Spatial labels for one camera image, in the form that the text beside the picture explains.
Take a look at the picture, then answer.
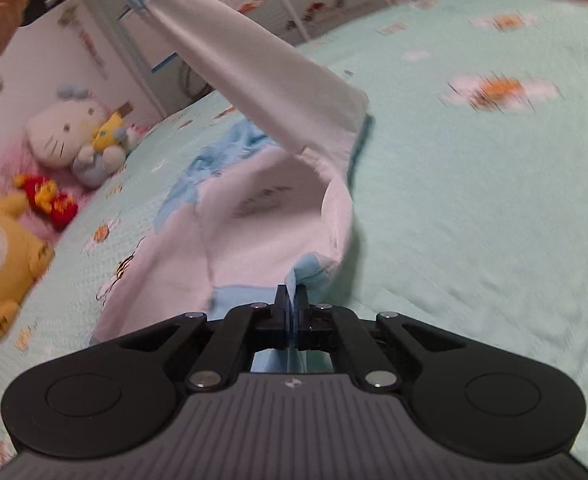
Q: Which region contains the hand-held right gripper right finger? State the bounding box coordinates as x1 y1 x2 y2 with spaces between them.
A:
293 284 467 392

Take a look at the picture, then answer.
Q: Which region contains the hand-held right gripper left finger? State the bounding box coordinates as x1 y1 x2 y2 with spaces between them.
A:
118 284 292 392

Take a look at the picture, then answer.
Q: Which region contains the light blue white jacket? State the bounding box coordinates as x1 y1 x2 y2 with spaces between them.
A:
81 0 375 375

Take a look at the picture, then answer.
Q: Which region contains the white cat plush toy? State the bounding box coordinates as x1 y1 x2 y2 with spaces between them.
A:
26 84 137 190

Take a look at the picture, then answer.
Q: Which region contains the blue bordered poster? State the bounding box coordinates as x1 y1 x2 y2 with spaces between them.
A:
149 52 182 77

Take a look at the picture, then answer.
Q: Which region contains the bee print bed quilt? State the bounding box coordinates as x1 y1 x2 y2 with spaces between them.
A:
0 0 588 480

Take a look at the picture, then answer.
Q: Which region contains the red plush toy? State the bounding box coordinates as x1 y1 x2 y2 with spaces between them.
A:
14 174 79 231

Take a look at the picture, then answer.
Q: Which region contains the grey sliding door wardrobe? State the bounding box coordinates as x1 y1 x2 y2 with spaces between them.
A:
76 0 455 121

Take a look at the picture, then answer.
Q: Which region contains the yellow plush toy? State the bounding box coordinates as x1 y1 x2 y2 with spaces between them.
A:
0 187 55 340

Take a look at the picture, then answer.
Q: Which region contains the red wall ornament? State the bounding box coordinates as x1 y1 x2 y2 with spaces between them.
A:
74 27 109 81

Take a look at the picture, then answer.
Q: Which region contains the grey coiled hose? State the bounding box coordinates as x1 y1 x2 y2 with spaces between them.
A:
176 67 215 98

